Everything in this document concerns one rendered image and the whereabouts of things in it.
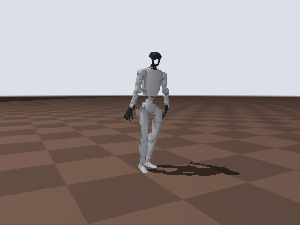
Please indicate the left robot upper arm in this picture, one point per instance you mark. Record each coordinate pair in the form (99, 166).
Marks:
(165, 90)

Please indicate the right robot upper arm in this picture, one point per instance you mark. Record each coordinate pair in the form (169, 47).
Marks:
(140, 74)

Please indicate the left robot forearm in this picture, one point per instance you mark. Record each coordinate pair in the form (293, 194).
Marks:
(166, 99)

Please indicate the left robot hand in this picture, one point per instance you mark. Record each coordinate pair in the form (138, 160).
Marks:
(166, 108)

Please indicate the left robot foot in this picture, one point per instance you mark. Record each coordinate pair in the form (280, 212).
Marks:
(150, 165)

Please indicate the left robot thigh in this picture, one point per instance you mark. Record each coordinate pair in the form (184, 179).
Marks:
(156, 124)

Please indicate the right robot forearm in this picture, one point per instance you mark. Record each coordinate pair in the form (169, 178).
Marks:
(134, 98)

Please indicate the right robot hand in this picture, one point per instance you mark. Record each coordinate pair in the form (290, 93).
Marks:
(128, 113)

